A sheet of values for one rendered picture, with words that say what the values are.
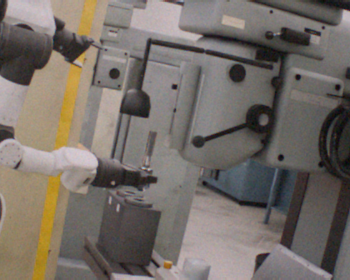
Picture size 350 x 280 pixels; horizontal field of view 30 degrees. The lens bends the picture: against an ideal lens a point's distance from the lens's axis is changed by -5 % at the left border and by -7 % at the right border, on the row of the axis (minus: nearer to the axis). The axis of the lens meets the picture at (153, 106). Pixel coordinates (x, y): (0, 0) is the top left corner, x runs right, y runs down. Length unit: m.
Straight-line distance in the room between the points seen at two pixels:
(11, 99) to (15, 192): 1.68
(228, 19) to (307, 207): 0.67
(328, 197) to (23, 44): 0.93
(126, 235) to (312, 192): 0.58
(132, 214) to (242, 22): 0.74
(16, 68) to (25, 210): 1.77
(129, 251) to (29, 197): 1.41
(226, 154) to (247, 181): 7.39
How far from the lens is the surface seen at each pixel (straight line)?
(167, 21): 11.25
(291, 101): 1.71
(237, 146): 1.68
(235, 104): 1.66
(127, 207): 2.07
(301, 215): 2.03
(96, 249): 2.21
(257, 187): 9.15
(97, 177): 1.99
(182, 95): 1.69
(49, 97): 3.38
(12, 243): 3.50
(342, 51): 1.79
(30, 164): 1.89
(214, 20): 1.60
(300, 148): 1.74
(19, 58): 1.76
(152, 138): 2.10
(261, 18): 1.65
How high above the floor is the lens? 1.52
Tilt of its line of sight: 3 degrees down
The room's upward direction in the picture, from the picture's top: 12 degrees clockwise
